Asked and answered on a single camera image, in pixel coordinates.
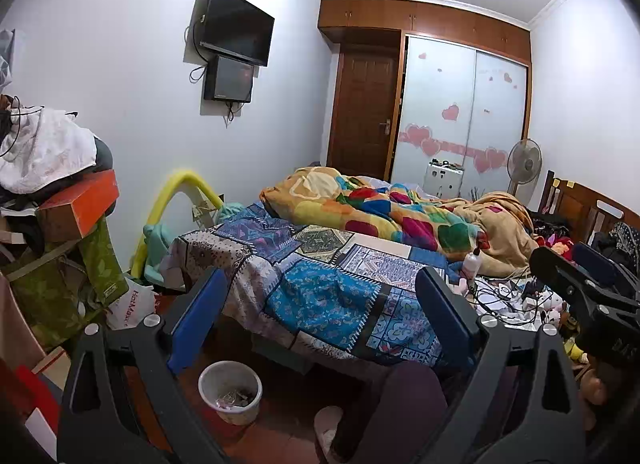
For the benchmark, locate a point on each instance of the dark grey bag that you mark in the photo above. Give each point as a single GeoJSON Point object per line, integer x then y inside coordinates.
{"type": "Point", "coordinates": [105, 156]}

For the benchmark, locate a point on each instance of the wooden wardrobe frosted doors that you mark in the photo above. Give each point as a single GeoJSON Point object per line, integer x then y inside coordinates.
{"type": "Point", "coordinates": [440, 83]}

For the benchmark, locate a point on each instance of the standing fan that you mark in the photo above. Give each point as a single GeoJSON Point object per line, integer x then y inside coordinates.
{"type": "Point", "coordinates": [524, 161]}

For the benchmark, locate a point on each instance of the clear plastic wrapper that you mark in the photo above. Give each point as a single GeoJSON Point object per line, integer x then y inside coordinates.
{"type": "Point", "coordinates": [227, 396]}

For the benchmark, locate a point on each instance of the plush toy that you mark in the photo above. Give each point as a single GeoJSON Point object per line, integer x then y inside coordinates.
{"type": "Point", "coordinates": [557, 301]}

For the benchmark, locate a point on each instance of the person's right hand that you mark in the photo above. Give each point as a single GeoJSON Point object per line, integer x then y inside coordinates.
{"type": "Point", "coordinates": [596, 388]}

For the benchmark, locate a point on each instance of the green leaf-print bag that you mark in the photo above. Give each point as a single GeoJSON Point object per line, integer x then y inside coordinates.
{"type": "Point", "coordinates": [60, 289]}

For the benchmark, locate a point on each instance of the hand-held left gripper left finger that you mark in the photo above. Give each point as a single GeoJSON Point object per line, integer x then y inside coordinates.
{"type": "Point", "coordinates": [200, 314]}

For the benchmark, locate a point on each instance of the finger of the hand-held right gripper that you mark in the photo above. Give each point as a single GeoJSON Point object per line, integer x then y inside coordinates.
{"type": "Point", "coordinates": [560, 269]}
{"type": "Point", "coordinates": [597, 264]}

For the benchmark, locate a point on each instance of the orange box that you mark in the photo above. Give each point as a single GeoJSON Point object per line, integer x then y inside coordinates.
{"type": "Point", "coordinates": [75, 204]}

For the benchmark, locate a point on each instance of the white plastic bottle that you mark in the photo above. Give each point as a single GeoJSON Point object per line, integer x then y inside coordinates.
{"type": "Point", "coordinates": [471, 266]}

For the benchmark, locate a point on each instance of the black wall television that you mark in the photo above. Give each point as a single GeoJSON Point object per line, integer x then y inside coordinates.
{"type": "Point", "coordinates": [237, 26]}

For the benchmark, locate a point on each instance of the colourful patchwork fleece blanket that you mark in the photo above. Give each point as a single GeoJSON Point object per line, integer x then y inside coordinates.
{"type": "Point", "coordinates": [400, 214]}

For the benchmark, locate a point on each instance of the white cloth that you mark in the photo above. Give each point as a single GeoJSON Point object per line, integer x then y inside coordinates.
{"type": "Point", "coordinates": [45, 143]}

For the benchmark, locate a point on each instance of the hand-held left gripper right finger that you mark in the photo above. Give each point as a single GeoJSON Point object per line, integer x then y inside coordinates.
{"type": "Point", "coordinates": [445, 314]}

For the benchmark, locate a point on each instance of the pink slipper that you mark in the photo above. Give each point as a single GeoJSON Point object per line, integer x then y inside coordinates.
{"type": "Point", "coordinates": [327, 429]}

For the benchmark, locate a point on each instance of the cardboard box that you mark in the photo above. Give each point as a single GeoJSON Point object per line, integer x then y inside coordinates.
{"type": "Point", "coordinates": [50, 366]}

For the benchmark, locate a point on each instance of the beige mat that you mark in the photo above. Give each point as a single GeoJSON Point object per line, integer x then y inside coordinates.
{"type": "Point", "coordinates": [385, 246]}

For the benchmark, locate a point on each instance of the white plastic bag red print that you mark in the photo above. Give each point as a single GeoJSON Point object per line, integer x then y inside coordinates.
{"type": "Point", "coordinates": [132, 306]}

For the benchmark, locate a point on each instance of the person's leg purple trousers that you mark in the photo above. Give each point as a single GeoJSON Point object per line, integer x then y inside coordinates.
{"type": "Point", "coordinates": [405, 409]}

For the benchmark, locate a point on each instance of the yellow foam tube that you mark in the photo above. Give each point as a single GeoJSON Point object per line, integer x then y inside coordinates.
{"type": "Point", "coordinates": [172, 181]}

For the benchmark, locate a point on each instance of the blue patterned quilt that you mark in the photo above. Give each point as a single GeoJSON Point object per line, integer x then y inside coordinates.
{"type": "Point", "coordinates": [310, 289]}

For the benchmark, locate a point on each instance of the black box under television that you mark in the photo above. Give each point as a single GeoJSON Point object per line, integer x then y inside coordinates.
{"type": "Point", "coordinates": [227, 78]}

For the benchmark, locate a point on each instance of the blue cloth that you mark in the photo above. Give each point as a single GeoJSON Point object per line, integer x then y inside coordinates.
{"type": "Point", "coordinates": [430, 259]}

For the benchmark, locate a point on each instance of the white trash bin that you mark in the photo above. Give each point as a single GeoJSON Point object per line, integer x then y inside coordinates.
{"type": "Point", "coordinates": [220, 416]}

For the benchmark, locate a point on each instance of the brown wooden door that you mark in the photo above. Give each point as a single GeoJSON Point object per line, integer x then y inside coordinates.
{"type": "Point", "coordinates": [362, 108]}

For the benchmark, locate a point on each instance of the teal plastic seat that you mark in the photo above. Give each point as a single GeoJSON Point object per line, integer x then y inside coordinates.
{"type": "Point", "coordinates": [160, 249]}

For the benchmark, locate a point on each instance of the wooden headboard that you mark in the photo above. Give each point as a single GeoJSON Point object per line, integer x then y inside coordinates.
{"type": "Point", "coordinates": [575, 204]}

